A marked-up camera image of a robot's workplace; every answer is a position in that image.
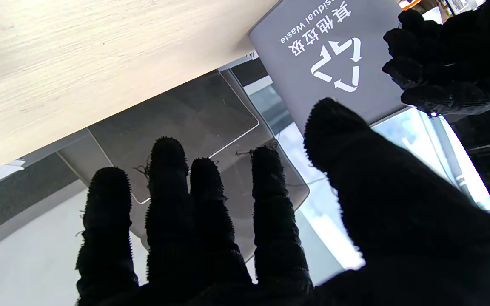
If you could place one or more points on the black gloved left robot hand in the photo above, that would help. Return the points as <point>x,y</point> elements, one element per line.
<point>453,63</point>

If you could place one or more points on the grey waste bin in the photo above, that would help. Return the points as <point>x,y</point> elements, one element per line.
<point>334,63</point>

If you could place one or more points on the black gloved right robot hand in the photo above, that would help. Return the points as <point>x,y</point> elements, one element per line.
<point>398,221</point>

